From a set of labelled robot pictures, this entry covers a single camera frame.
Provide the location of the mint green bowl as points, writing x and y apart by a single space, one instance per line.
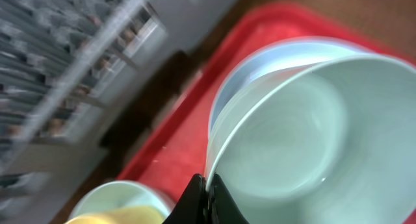
331 143

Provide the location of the pale blue small bowl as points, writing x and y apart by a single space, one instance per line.
122 194

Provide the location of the yellow plastic cup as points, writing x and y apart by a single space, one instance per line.
129 215

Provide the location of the large pale blue plate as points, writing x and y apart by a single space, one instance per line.
285 54

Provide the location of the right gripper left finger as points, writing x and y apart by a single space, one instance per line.
191 205

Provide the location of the grey plastic dishwasher rack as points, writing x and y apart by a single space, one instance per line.
63 164

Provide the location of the red plastic serving tray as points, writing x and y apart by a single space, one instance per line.
178 148

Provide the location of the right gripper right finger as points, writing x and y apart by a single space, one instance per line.
221 207

